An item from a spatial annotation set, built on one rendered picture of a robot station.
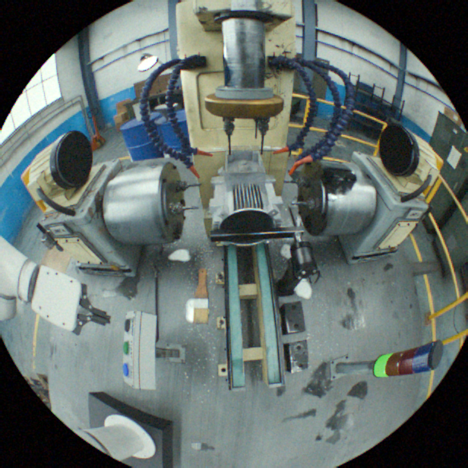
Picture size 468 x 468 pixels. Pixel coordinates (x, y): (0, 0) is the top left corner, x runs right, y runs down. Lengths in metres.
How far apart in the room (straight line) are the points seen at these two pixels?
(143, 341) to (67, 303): 0.17
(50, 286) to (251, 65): 0.54
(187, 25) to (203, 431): 1.23
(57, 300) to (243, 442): 0.65
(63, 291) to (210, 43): 0.70
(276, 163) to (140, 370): 0.66
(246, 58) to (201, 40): 0.26
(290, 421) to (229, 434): 0.20
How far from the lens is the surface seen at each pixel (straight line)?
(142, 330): 0.39
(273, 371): 0.51
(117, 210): 0.52
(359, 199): 0.56
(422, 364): 0.40
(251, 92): 0.39
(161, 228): 0.48
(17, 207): 5.71
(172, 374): 0.66
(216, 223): 0.48
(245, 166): 0.51
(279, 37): 0.66
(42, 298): 0.37
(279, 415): 0.68
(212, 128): 0.68
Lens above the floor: 1.41
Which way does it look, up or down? 54 degrees down
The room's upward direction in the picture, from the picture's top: 2 degrees counter-clockwise
